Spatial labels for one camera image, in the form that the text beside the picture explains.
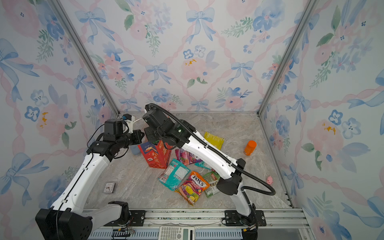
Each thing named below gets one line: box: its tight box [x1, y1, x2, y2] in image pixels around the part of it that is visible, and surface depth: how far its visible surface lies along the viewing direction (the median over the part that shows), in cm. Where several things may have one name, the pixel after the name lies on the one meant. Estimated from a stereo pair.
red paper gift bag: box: [137, 140, 172, 170], surface depth 82 cm
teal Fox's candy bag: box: [158, 159, 191, 191], surface depth 87 cm
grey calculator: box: [158, 226, 196, 240], surface depth 70 cm
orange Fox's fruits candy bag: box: [174, 171, 210, 207], surface depth 82 cm
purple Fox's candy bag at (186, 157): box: [175, 148, 203, 166], surface depth 95 cm
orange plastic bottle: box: [243, 140, 257, 156], surface depth 93 cm
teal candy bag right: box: [194, 161, 212, 170], surface depth 93 cm
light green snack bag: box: [203, 171, 221, 198], surface depth 87 cm
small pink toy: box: [266, 175, 274, 185], surface depth 85 cm
